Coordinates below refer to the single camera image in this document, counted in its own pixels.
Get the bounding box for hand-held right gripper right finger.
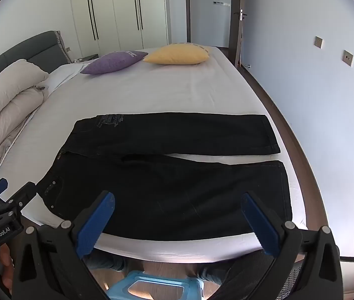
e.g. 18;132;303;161
240;190;344;300

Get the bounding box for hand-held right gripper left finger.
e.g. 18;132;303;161
11;190;116;300

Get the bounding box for black pants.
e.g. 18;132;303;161
36;112;293;236

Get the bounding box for person's left leg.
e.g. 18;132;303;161
83;249;126;271

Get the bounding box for person's leg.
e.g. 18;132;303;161
83;249;126;271
195;253;230;286

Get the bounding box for black mesh chair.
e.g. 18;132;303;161
221;250;354;300

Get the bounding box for person's right leg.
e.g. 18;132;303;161
195;253;230;286

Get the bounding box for blue plastic stool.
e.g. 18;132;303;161
106;270;205;300

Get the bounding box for folded beige duvet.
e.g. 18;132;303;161
0;59;50;176

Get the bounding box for white pillow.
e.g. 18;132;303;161
41;62;94;97

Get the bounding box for grey headboard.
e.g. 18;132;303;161
0;30;71;98

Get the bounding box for white bed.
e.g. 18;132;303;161
0;46;309;265

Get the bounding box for purple pillow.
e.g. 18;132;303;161
80;50;149;75

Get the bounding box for yellow pillow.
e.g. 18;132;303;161
142;44;210;65

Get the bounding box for brown door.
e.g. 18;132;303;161
228;0;244;67

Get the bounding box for cream wardrobe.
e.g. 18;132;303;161
69;0;169;57

